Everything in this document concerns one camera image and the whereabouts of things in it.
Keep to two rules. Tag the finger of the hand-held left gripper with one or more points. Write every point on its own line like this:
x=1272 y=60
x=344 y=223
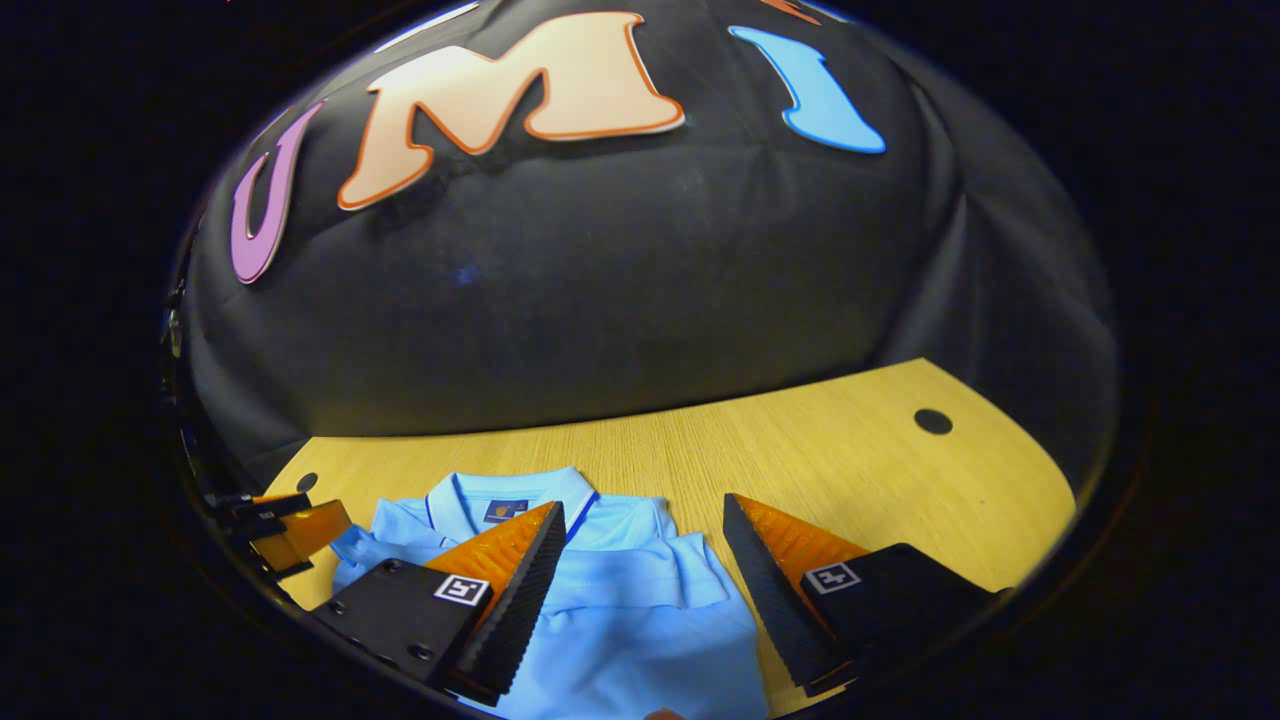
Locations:
x=305 y=530

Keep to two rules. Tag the black backdrop cloth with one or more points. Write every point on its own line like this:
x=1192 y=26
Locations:
x=650 y=270

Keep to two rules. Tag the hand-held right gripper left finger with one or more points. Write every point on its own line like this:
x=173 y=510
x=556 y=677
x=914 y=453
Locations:
x=520 y=610

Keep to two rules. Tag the light blue T-shirt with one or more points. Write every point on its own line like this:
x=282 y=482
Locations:
x=640 y=620

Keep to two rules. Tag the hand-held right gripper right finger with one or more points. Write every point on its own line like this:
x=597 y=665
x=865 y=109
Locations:
x=770 y=610

